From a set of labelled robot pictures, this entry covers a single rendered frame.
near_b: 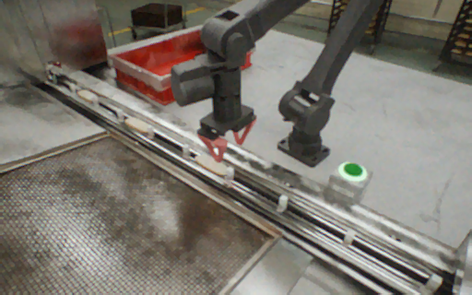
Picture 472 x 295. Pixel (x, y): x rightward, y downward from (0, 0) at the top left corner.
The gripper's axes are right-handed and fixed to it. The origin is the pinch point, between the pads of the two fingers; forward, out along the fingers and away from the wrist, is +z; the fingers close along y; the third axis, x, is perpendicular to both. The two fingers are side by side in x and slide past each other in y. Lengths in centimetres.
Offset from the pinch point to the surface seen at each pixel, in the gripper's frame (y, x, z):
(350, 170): -11.4, 23.3, 1.6
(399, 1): -438, -61, 58
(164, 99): -14.9, -39.5, 7.2
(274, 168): -6.4, 8.0, 5.7
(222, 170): 1.1, -1.1, 5.7
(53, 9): -7, -80, -17
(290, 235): 4.5, 19.1, 9.7
